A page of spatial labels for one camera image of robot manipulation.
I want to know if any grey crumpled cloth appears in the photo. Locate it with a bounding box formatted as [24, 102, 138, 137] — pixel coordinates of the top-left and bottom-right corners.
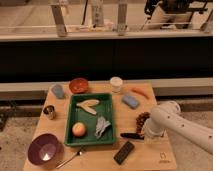
[95, 116, 111, 139]

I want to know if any metal spoon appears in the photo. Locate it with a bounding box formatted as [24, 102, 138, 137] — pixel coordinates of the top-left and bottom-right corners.
[55, 148, 85, 169]

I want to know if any orange carrot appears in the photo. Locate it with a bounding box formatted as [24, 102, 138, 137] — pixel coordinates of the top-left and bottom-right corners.
[131, 88, 150, 99]

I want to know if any bunch of dark grapes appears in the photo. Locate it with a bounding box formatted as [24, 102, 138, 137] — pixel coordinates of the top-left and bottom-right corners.
[136, 112, 150, 133]

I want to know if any white paper cup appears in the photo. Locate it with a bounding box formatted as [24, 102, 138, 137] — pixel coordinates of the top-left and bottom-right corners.
[110, 77, 123, 93]

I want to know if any red bowl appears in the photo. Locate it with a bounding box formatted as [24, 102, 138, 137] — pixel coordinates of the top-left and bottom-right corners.
[69, 78, 89, 94]

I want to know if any blue sponge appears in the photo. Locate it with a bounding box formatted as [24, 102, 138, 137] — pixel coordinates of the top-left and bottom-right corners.
[122, 94, 139, 109]

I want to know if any black handled brush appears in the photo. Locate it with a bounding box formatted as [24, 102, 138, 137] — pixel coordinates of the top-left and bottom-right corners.
[120, 133, 144, 140]

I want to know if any banana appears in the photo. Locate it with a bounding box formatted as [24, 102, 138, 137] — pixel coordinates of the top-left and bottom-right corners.
[77, 99, 100, 115]

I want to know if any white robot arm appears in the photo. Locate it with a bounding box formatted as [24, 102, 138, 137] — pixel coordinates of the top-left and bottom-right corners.
[143, 101, 213, 155]

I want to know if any purple bowl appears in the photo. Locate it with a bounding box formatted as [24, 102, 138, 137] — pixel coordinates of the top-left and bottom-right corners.
[27, 133, 61, 165]

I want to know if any black rectangular block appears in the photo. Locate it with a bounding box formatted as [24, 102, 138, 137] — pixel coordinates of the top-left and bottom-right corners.
[114, 141, 134, 165]

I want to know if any green plastic tray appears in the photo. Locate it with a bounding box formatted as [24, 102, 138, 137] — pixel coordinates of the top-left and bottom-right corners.
[64, 93, 116, 147]

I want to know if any blue-grey cup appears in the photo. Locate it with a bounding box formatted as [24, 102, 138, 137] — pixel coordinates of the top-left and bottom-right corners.
[51, 84, 64, 99]

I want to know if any small metal cup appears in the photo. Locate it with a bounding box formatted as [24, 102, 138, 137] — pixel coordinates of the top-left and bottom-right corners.
[43, 105, 56, 120]

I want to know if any wooden table board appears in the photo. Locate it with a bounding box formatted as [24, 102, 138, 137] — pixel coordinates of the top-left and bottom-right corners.
[23, 83, 177, 171]

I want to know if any apple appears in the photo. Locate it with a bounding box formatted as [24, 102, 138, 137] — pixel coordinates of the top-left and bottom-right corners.
[72, 122, 86, 137]

